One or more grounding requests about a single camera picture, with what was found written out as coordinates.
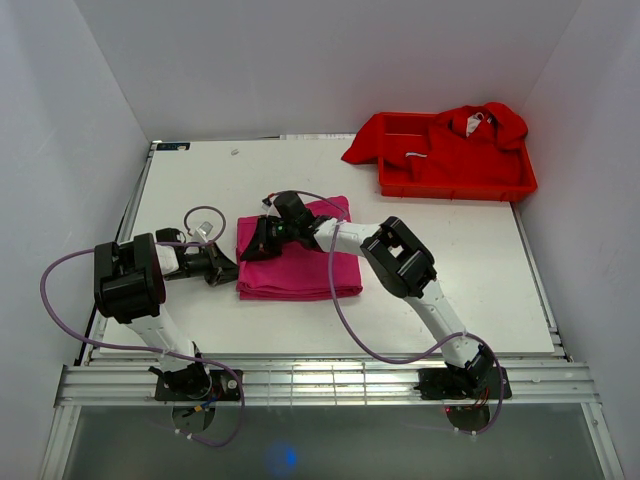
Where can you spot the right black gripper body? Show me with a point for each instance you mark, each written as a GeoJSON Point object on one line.
{"type": "Point", "coordinates": [283, 232]}

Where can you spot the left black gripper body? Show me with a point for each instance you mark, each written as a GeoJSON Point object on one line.
{"type": "Point", "coordinates": [202, 264]}

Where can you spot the pink trousers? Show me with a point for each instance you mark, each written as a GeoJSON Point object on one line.
{"type": "Point", "coordinates": [298, 275]}

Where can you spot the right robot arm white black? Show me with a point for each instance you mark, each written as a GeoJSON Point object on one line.
{"type": "Point", "coordinates": [404, 267]}

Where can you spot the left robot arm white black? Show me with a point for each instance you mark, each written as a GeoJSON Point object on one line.
{"type": "Point", "coordinates": [129, 287]}

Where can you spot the red trousers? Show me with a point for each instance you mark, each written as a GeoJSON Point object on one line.
{"type": "Point", "coordinates": [468, 145]}

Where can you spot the red plastic bin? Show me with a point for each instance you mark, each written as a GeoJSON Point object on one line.
{"type": "Point", "coordinates": [396, 184]}

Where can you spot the blue label sticker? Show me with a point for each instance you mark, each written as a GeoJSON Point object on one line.
{"type": "Point", "coordinates": [173, 146]}

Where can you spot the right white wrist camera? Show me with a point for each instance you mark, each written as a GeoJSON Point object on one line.
{"type": "Point", "coordinates": [268, 205]}

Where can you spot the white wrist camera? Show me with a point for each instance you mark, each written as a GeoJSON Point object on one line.
{"type": "Point", "coordinates": [268, 205]}
{"type": "Point", "coordinates": [204, 231]}

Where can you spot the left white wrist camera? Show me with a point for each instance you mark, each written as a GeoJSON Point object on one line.
{"type": "Point", "coordinates": [204, 231]}

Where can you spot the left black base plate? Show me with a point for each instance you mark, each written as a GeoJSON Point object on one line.
{"type": "Point", "coordinates": [222, 387]}

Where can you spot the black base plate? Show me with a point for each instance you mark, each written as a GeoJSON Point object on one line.
{"type": "Point", "coordinates": [222, 387]}
{"type": "Point", "coordinates": [443, 384]}

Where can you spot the aluminium rail frame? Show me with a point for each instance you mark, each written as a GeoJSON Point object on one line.
{"type": "Point", "coordinates": [115, 381]}

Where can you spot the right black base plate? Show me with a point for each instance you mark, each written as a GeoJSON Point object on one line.
{"type": "Point", "coordinates": [443, 384]}

